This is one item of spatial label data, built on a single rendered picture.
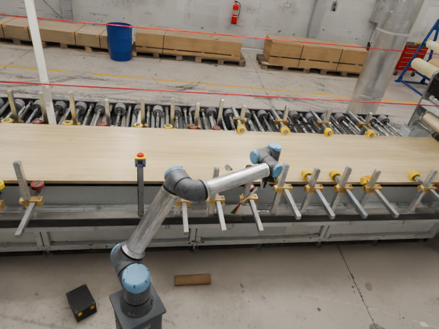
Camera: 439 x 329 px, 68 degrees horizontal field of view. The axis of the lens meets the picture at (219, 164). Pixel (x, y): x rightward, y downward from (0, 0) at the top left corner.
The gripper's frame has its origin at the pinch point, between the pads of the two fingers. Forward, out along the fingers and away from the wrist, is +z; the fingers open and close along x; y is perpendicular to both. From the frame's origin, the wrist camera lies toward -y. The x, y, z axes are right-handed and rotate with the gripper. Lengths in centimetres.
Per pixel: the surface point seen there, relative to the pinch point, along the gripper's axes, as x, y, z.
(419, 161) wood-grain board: 54, 175, 10
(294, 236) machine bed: 30, 58, 84
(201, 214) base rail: 7, -40, 31
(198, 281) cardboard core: -6, -37, 94
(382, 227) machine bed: 31, 150, 76
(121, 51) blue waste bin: 557, -154, 78
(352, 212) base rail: 6, 86, 31
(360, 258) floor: 13, 126, 101
